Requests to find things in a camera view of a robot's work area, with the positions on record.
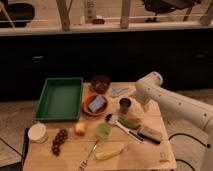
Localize metal cup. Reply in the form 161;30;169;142
119;98;131;114

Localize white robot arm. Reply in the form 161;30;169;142
135;71;213;171

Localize dark red bowl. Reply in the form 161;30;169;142
91;75;111;94

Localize blue sponge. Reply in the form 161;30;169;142
89;95;106;113

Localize orange bowl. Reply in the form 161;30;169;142
82;94;108;116

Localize green chili pepper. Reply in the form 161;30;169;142
118;118;140;130

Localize light green cup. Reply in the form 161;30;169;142
95;123;111;140

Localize green plastic tray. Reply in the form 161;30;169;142
34;77;83;122

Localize small yellow apple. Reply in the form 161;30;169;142
74;122;87;136

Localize bunch of red grapes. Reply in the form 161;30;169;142
52;129;68;156

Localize yellow corn cob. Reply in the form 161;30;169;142
95;148;122;160

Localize white bottle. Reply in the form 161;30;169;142
84;0;96;23

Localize metal fork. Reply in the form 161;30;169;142
78;140;100;171

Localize white paper cup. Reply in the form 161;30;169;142
28;123;48;143

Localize black office chair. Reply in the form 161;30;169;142
141;0;201;23

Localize black chair at left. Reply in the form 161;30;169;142
0;0;35;28

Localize black cable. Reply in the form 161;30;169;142
167;132;213;171

